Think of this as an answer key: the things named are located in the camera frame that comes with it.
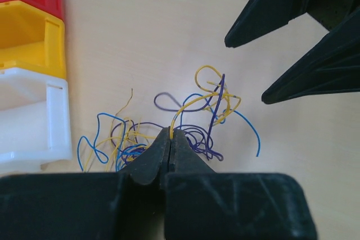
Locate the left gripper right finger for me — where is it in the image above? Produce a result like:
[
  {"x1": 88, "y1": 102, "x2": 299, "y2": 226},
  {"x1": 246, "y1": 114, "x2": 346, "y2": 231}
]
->
[{"x1": 164, "y1": 130, "x2": 318, "y2": 239}]

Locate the yellow plastic bin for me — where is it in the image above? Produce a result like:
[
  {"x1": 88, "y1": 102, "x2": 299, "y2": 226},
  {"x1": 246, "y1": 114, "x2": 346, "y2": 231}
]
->
[{"x1": 1, "y1": 0, "x2": 66, "y2": 79}]

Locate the white plastic bin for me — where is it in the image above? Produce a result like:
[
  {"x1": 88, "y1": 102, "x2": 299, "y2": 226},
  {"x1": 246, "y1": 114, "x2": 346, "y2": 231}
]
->
[{"x1": 1, "y1": 67, "x2": 73, "y2": 174}]

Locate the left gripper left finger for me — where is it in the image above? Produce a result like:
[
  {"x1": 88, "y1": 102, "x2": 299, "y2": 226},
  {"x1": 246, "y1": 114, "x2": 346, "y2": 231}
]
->
[{"x1": 0, "y1": 126, "x2": 169, "y2": 240}]

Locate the yellow thin wire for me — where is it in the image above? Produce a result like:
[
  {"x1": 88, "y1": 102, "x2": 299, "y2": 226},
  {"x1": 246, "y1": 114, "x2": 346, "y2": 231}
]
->
[{"x1": 83, "y1": 65, "x2": 242, "y2": 173}]

